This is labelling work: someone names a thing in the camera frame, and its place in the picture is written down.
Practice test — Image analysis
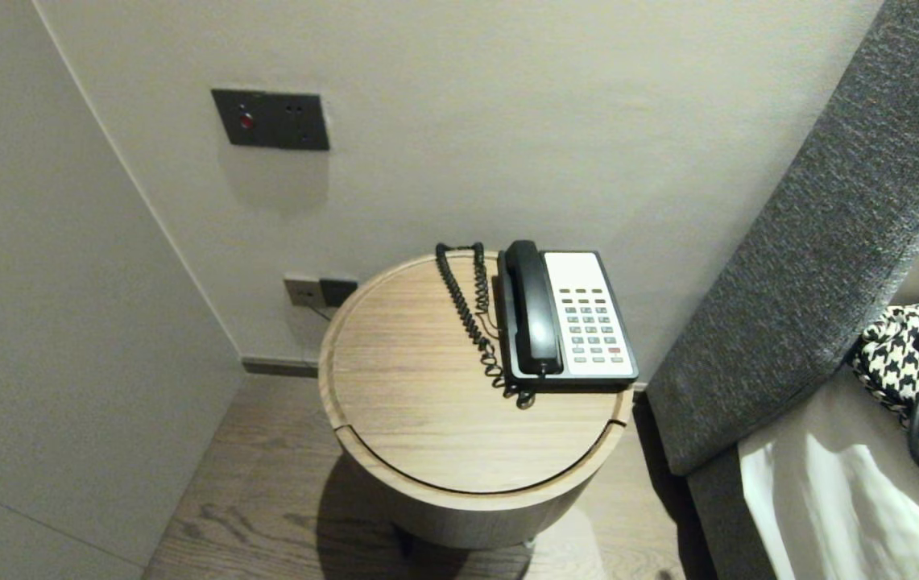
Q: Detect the round wooden side table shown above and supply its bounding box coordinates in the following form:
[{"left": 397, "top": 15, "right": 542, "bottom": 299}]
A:
[{"left": 318, "top": 251, "right": 635, "bottom": 561}]

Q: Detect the black telephone handset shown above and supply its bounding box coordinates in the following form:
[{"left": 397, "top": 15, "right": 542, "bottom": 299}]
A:
[{"left": 504, "top": 240, "right": 564, "bottom": 376}]

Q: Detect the black and white telephone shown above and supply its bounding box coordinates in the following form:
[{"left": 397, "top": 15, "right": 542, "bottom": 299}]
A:
[{"left": 496, "top": 251, "right": 640, "bottom": 393}]

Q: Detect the grey fabric headboard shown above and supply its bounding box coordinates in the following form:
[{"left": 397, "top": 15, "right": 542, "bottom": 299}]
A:
[{"left": 646, "top": 0, "right": 919, "bottom": 476}]

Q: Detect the black white houndstooth pillow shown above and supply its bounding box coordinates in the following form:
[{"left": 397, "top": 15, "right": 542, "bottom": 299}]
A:
[{"left": 846, "top": 302, "right": 919, "bottom": 510}]

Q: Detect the white bed sheet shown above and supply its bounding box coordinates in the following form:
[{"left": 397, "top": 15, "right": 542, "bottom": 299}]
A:
[{"left": 737, "top": 367, "right": 919, "bottom": 580}]

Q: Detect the black coiled telephone cord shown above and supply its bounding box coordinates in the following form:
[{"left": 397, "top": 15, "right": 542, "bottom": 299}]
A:
[{"left": 435, "top": 243, "right": 536, "bottom": 409}]

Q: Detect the wall power outlet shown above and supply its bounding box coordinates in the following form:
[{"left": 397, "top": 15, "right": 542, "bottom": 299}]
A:
[{"left": 284, "top": 278, "right": 323, "bottom": 309}]

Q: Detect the grey wall baseboard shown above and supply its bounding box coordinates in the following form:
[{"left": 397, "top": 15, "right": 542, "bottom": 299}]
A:
[{"left": 242, "top": 358, "right": 321, "bottom": 379}]

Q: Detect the dark wall switch panel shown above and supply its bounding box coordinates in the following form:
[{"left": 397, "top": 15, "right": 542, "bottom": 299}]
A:
[{"left": 211, "top": 89, "right": 331, "bottom": 151}]

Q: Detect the grey fabric bed frame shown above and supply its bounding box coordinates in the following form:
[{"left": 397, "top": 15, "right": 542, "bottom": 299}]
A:
[{"left": 685, "top": 447, "right": 778, "bottom": 580}]

